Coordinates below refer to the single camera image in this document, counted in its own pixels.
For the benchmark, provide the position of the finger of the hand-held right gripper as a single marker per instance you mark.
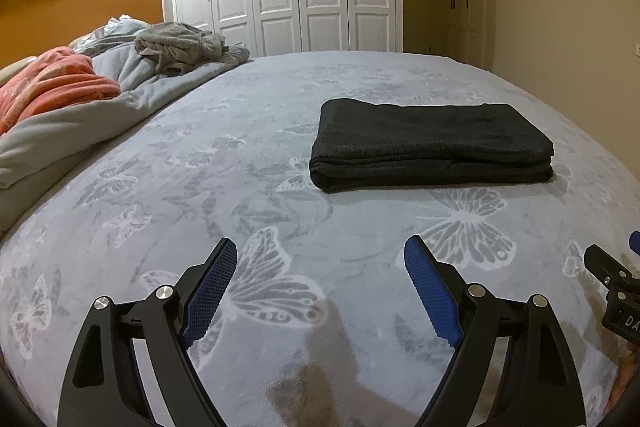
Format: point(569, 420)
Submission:
point(635, 242)
point(612, 264)

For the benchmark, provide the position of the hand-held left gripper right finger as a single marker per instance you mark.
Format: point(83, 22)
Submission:
point(430, 287)

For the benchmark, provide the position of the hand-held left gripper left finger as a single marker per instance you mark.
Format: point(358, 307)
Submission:
point(210, 287)

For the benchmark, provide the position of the dark grey towel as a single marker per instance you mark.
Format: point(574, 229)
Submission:
point(430, 142)

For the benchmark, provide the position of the butterfly print bed blanket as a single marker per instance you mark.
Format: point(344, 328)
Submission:
point(300, 217)

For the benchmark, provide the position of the grey duvet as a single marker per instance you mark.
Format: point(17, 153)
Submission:
point(75, 122)

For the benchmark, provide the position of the crumpled grey garment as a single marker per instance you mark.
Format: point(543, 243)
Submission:
point(175, 44)

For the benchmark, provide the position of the pink blanket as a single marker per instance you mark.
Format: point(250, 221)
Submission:
point(45, 82)

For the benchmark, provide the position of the beige panelled door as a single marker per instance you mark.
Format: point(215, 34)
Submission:
point(457, 2)

